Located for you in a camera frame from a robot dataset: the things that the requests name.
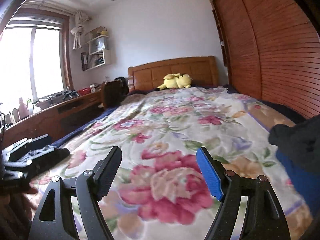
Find yellow plush toy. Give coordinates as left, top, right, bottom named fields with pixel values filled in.
left=157, top=73, right=193, bottom=90

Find wooden headboard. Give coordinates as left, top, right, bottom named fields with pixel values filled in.
left=127, top=55, right=220, bottom=92

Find navy blue bed sheet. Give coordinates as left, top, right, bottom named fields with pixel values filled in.
left=51, top=86, right=151, bottom=147

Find folded dark grey jacket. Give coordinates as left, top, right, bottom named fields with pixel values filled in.
left=26, top=146, right=70, bottom=179

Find floral bed blanket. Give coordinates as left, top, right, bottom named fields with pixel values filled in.
left=29, top=87, right=312, bottom=239

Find red basket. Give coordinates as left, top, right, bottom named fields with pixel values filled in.
left=77, top=87, right=91, bottom=96

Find folded blue garment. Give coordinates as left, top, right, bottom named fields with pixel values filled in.
left=276, top=150, right=319, bottom=218

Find tied white curtain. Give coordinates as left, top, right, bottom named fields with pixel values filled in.
left=71, top=10, right=91, bottom=50

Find white wall shelf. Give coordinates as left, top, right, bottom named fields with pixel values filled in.
left=81, top=27, right=112, bottom=72

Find black trench coat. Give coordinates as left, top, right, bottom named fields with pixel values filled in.
left=268, top=115, right=319, bottom=175

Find wooden desk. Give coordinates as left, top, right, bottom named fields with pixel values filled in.
left=2, top=91, right=103, bottom=148

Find person's left hand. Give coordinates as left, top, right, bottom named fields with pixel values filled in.
left=9, top=184, right=39, bottom=220

